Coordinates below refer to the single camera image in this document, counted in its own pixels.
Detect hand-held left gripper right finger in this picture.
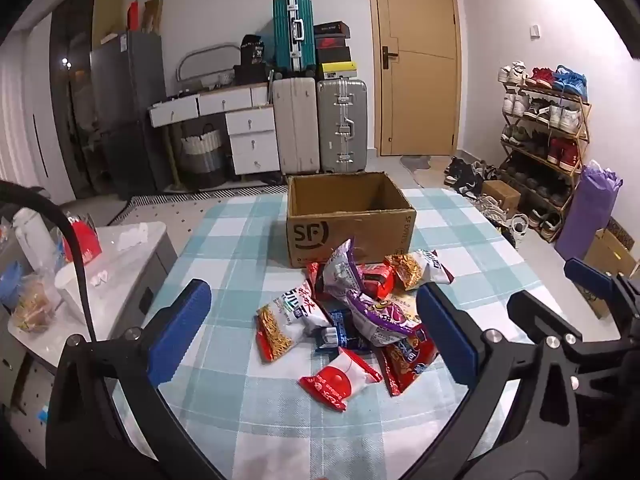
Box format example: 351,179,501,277
400,282,583,480

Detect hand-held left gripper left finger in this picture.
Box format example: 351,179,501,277
47,277,213,480

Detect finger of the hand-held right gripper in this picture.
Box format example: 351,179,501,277
507,292,583,343
564,257,640,321

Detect red chip packet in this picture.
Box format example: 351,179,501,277
376,327,441,397

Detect red black snack packet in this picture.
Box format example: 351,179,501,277
359,262,397,300

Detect blue cookie packet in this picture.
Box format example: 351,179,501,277
314,309,373,353

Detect red white snack packet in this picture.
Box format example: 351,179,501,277
299,346,384,413

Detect brown cardboard box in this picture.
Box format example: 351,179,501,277
286,172,418,268

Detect purple bag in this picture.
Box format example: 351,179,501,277
554,160,623,261

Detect white side table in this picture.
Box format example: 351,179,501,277
0,220,178,411

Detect white crumpled tissue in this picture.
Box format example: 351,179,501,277
112,222,148,251

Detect white paper cup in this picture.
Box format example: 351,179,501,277
54,260,93,323

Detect small cardboard box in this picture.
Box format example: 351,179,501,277
481,180,522,213

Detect red paper bag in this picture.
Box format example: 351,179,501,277
62,215,103,266

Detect shoe rack with shoes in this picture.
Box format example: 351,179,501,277
497,61,590,241

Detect striped rug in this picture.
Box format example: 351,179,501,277
107,187,291,226

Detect clear plastic food bag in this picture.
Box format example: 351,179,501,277
10,272,56,333

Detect shoe pile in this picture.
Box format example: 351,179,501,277
444,156,531,248

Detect white bottle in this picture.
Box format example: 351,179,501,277
12,207,56,276

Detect grey white laundry basket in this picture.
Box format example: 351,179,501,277
180,122,226,188

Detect wooden shoe rack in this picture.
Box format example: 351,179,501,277
499,80,592,243

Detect white drawer desk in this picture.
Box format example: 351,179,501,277
149,82,281,176

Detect grey fridge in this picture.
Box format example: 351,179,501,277
90,30,166,196

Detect white suitcase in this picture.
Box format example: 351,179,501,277
272,76,321,176

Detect silver suitcase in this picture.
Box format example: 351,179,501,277
316,79,369,173

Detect white wardrobe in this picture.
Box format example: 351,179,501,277
0,12,76,206

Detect wooden door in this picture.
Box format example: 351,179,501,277
366,0,463,157

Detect dark glass cabinet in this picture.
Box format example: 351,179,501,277
50,0,101,201

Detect black paper bag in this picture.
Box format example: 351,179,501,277
239,34,266,66

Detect teal suitcase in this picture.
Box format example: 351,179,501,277
272,0,316,77

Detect brown paper bag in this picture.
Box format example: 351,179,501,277
144,0,164,33

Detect flat cardboard sheet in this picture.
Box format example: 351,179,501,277
92,0,126,48

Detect black cable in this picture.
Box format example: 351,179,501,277
0,180,98,346

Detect white arched frame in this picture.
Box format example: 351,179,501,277
176,42,242,96

